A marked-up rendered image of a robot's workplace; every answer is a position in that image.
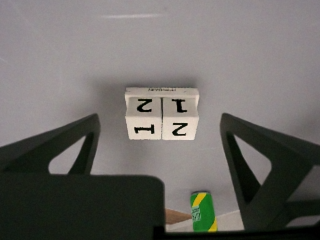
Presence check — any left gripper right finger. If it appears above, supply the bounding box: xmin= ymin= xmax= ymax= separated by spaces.
xmin=219 ymin=113 xmax=320 ymax=230

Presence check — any white number cube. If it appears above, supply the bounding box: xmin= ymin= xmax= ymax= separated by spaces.
xmin=126 ymin=97 xmax=161 ymax=139
xmin=162 ymin=97 xmax=199 ymax=140

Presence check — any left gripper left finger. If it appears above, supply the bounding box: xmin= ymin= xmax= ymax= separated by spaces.
xmin=0 ymin=113 xmax=101 ymax=174

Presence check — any green soda can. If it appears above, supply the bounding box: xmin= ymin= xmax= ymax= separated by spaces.
xmin=190 ymin=191 xmax=218 ymax=232

